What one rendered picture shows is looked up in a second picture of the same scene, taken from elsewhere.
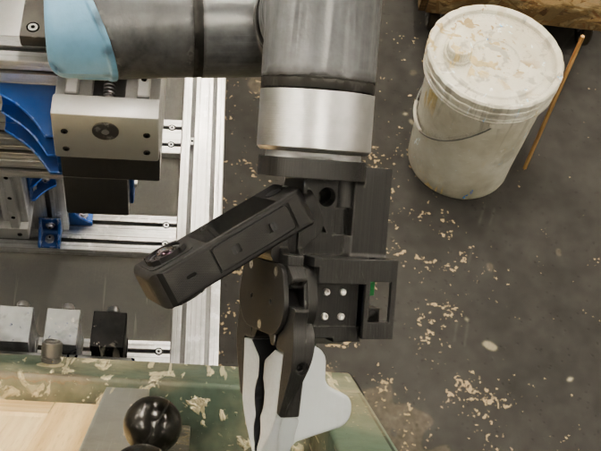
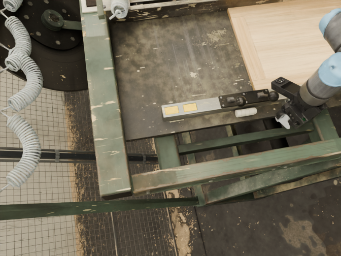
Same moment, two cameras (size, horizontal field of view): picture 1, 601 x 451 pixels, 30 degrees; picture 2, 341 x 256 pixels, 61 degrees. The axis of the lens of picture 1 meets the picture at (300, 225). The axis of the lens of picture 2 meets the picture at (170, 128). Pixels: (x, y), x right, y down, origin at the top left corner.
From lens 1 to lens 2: 0.82 m
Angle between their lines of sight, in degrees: 82
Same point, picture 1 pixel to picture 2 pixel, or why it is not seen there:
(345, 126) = (306, 98)
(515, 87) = not seen: outside the picture
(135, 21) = (329, 36)
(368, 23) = (323, 89)
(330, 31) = (314, 83)
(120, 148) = not seen: outside the picture
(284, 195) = (295, 94)
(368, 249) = (305, 116)
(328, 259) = (292, 109)
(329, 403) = (285, 124)
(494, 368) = not seen: outside the picture
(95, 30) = (322, 30)
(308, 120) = (302, 90)
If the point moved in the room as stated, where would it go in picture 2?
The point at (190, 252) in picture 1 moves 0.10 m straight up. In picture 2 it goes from (277, 85) to (259, 78)
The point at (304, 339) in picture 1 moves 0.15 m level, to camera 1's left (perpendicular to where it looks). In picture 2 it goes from (279, 113) to (270, 69)
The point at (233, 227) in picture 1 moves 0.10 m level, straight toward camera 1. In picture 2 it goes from (284, 89) to (256, 103)
